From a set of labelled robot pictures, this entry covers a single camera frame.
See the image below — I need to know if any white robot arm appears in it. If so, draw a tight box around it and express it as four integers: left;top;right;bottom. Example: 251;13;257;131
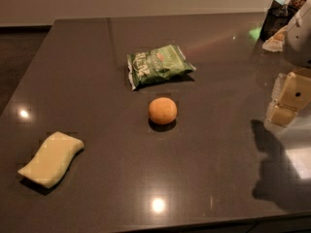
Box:
266;0;311;127

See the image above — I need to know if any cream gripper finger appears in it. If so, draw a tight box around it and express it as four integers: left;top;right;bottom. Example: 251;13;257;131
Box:
265;101;297;127
272;68;311;111

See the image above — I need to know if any yellow sponge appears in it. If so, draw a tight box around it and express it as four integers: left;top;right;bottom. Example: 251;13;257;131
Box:
17;132;85;188

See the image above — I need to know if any green jalapeno chip bag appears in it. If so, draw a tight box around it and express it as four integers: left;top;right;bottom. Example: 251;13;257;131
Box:
127;45;196;90

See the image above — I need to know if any orange fruit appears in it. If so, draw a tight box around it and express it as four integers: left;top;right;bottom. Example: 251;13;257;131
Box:
149;97;177;125

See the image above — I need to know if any black snack bag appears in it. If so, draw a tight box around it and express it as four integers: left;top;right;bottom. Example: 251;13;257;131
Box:
259;0;297;41

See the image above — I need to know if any pale snack package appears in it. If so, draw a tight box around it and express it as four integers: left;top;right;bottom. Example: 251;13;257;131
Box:
262;26;287;52

